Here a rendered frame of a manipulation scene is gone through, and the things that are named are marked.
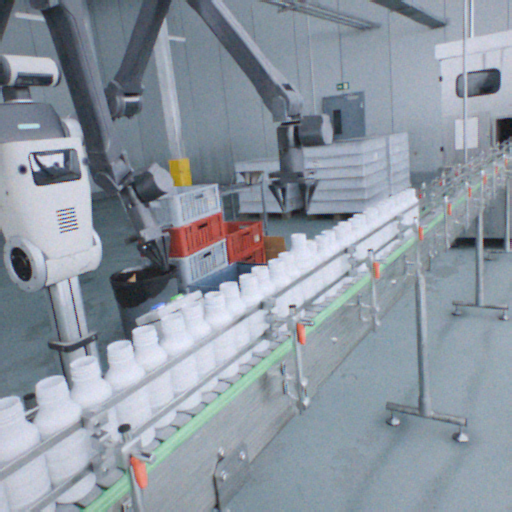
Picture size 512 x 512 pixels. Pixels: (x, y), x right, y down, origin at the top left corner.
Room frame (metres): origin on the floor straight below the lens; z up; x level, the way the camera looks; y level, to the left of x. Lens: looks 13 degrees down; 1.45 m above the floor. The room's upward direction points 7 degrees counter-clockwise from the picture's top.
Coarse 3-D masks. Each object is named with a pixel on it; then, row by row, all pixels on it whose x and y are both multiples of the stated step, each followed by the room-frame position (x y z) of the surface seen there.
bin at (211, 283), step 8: (232, 264) 1.94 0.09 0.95; (240, 264) 1.95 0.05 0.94; (248, 264) 1.92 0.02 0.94; (256, 264) 1.90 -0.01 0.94; (264, 264) 1.88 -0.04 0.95; (216, 272) 1.85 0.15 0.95; (224, 272) 1.89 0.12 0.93; (232, 272) 1.93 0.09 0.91; (240, 272) 1.95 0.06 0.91; (248, 272) 1.93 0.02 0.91; (200, 280) 1.76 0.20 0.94; (208, 280) 1.80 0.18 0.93; (216, 280) 1.84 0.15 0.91; (224, 280) 1.88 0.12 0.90; (232, 280) 1.93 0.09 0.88; (192, 288) 1.70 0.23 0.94; (200, 288) 1.68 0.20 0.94; (208, 288) 1.65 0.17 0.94; (216, 288) 1.63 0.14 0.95; (240, 288) 1.96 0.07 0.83; (360, 344) 1.61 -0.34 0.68
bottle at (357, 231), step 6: (354, 222) 1.46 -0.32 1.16; (360, 222) 1.47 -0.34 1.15; (354, 228) 1.46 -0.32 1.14; (360, 228) 1.47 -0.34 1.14; (354, 234) 1.45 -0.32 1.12; (360, 234) 1.45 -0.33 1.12; (360, 246) 1.45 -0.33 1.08; (360, 252) 1.45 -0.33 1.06; (366, 252) 1.47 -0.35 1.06; (360, 258) 1.45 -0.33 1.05; (360, 270) 1.45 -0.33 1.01
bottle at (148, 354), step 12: (144, 336) 0.73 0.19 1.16; (144, 348) 0.73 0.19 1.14; (156, 348) 0.74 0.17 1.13; (144, 360) 0.72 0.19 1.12; (156, 360) 0.72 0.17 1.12; (144, 372) 0.72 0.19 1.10; (168, 372) 0.74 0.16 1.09; (156, 384) 0.72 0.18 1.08; (168, 384) 0.74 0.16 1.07; (156, 396) 0.72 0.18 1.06; (168, 396) 0.73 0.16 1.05; (156, 408) 0.72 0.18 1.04; (168, 420) 0.73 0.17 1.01
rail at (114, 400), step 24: (456, 192) 2.53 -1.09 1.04; (360, 240) 1.42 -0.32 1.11; (360, 264) 1.41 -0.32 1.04; (288, 288) 1.05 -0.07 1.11; (216, 336) 0.83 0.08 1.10; (264, 336) 0.96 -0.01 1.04; (144, 384) 0.68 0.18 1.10; (168, 408) 0.71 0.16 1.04; (72, 432) 0.57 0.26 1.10; (24, 456) 0.52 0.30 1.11; (0, 480) 0.49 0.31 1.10; (72, 480) 0.56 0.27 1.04; (48, 504) 0.53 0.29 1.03
